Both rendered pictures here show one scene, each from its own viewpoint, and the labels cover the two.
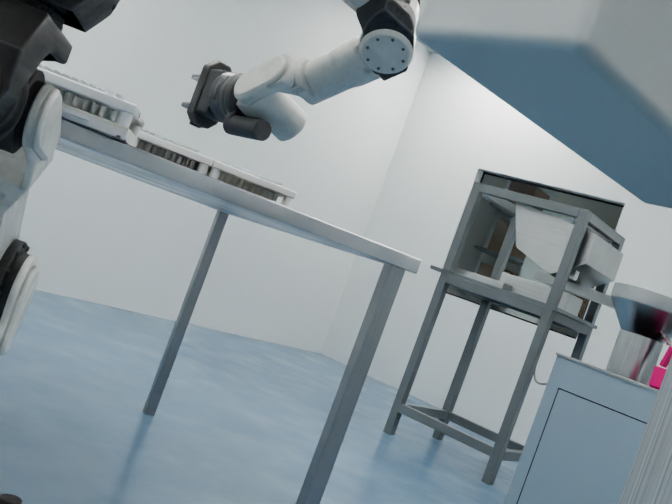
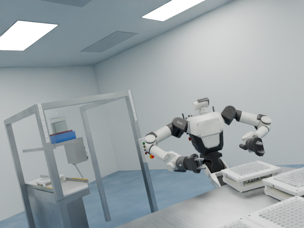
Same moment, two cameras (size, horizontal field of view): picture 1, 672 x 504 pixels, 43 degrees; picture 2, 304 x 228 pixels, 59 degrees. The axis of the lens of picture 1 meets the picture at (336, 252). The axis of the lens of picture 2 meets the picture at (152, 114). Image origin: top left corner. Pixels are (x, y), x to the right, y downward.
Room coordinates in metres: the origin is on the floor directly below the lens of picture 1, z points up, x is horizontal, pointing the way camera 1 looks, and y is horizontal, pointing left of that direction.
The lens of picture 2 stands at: (3.24, 0.20, 1.37)
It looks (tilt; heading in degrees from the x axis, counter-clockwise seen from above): 1 degrees down; 183
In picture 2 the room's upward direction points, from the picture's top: 13 degrees counter-clockwise
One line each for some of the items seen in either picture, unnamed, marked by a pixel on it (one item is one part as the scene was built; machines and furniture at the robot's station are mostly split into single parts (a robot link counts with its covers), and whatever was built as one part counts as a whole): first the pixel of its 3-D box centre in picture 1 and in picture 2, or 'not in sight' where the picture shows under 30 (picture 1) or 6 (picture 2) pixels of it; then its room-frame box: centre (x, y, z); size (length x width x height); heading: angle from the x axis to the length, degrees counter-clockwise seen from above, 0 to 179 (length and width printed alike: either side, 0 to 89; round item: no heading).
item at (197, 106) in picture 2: not in sight; (200, 106); (1.08, 0.48, 1.32); 0.10 x 0.07 x 0.09; 99
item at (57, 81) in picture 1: (81, 95); (249, 170); (1.70, 0.59, 0.92); 0.25 x 0.24 x 0.02; 99
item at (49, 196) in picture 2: not in sight; (49, 189); (0.33, -1.23, 0.77); 1.30 x 0.29 x 0.10; 44
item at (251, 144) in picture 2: not in sight; (256, 145); (1.40, 0.74, 0.99); 0.12 x 0.10 x 0.13; 1
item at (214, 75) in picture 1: (225, 97); (189, 163); (1.50, 0.28, 0.99); 0.12 x 0.10 x 0.13; 41
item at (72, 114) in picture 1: (73, 117); (251, 178); (1.70, 0.59, 0.87); 0.24 x 0.24 x 0.02; 9
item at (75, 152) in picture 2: not in sight; (75, 152); (0.66, -0.74, 1.14); 0.22 x 0.11 x 0.20; 44
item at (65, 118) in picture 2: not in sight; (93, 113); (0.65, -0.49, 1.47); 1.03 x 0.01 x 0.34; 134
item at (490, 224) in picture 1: (529, 251); not in sight; (6.80, -1.45, 1.43); 1.32 x 0.01 x 1.11; 52
